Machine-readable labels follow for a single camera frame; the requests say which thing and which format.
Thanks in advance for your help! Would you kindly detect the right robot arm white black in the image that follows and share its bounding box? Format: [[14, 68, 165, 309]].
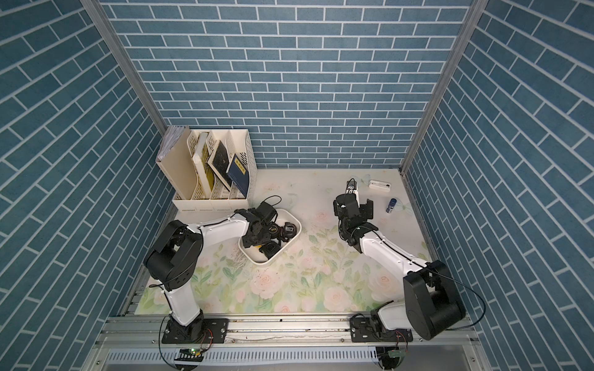
[[334, 192, 467, 340]]

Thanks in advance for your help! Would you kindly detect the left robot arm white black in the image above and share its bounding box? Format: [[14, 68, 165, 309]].
[[143, 207, 278, 327]]

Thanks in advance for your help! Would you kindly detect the white storage tray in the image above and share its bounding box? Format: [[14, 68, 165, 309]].
[[238, 203, 303, 267]]

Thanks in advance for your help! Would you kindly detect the round black tape measure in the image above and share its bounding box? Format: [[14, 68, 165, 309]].
[[279, 222, 299, 243]]

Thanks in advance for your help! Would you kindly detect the white rectangular box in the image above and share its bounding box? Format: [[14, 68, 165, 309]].
[[368, 179, 391, 193]]

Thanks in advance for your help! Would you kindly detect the small blue bottle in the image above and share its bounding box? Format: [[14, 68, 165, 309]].
[[386, 198, 398, 213]]

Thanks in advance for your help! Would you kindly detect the white plastic file organizer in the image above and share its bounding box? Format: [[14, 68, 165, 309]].
[[173, 129, 258, 212]]

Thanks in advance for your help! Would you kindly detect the floral table mat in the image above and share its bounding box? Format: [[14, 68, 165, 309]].
[[134, 203, 433, 316]]

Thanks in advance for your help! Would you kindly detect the blue cover book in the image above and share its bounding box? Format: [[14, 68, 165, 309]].
[[227, 154, 250, 198]]

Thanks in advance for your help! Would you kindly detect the black cover book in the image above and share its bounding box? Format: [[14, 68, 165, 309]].
[[207, 140, 232, 190]]

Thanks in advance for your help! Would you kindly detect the white and yellow book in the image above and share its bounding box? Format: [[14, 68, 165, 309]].
[[192, 132, 215, 199]]

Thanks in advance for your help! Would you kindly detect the beige file folder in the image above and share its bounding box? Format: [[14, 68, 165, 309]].
[[156, 126, 197, 200]]

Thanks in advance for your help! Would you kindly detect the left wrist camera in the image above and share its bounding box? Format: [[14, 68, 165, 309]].
[[255, 201, 278, 224]]

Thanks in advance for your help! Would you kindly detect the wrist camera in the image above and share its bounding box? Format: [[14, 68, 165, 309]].
[[345, 179, 358, 194], [255, 201, 278, 224]]

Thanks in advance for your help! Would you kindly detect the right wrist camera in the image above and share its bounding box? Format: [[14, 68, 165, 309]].
[[345, 179, 358, 194]]

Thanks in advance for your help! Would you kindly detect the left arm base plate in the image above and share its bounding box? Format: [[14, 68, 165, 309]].
[[161, 317, 230, 346]]

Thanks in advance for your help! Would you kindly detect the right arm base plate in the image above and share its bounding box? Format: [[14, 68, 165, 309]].
[[349, 313, 413, 345]]

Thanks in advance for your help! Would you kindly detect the aluminium mounting rail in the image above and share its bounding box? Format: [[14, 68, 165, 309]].
[[83, 314, 490, 370]]

